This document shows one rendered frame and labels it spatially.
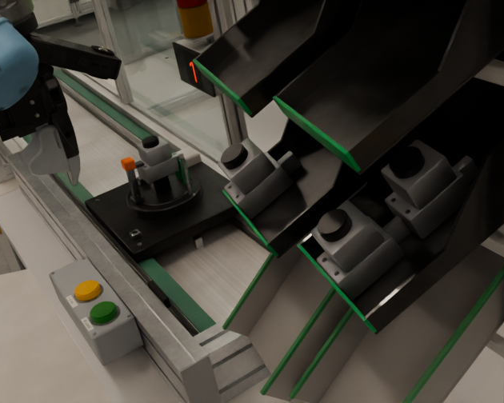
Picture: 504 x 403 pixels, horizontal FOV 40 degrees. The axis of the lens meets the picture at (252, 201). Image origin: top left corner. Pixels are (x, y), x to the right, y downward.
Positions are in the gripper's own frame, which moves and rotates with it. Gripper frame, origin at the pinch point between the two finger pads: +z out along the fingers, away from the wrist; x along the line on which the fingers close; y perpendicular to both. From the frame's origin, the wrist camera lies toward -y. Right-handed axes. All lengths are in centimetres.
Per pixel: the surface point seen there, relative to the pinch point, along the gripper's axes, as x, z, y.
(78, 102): -107, 33, -28
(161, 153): -25.9, 15.7, -20.3
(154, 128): -61, 27, -32
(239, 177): 20.7, -2.1, -12.0
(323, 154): 21.9, -0.9, -22.1
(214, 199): -20.7, 25.9, -26.0
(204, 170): -32, 26, -30
